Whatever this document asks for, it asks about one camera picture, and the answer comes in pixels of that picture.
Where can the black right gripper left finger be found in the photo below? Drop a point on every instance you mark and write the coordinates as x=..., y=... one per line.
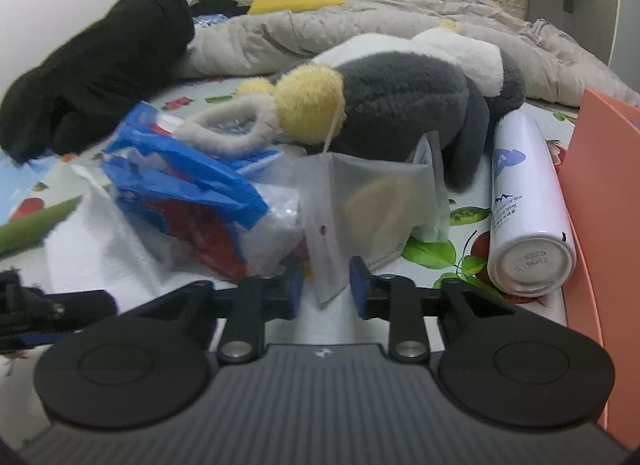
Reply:
x=197, y=307

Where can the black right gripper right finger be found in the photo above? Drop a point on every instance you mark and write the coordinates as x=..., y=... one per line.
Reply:
x=405, y=306

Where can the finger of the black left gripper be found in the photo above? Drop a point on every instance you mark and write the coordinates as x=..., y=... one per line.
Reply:
x=32, y=318

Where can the white paper towel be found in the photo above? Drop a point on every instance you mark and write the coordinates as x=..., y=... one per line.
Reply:
x=99, y=247

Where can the translucent white pouch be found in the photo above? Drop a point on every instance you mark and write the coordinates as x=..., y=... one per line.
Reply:
x=368, y=208

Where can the blue tissue pack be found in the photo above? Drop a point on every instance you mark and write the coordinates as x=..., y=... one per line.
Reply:
x=240, y=215

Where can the green massage brush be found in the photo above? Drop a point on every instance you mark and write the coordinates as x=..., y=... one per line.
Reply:
x=31, y=229

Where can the floral bed sheet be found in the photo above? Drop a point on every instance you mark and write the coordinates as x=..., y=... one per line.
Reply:
x=22, y=416

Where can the white spray can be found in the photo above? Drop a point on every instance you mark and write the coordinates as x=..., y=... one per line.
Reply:
x=532, y=250

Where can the grey penguin plush toy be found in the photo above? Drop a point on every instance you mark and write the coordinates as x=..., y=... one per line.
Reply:
x=373, y=96

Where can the black garment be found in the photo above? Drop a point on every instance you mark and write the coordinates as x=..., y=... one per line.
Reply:
x=78, y=94

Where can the pink cardboard box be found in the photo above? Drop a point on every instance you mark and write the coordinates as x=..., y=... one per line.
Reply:
x=600, y=181

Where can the beige quilted duvet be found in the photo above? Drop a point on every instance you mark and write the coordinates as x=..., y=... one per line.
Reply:
x=556, y=68

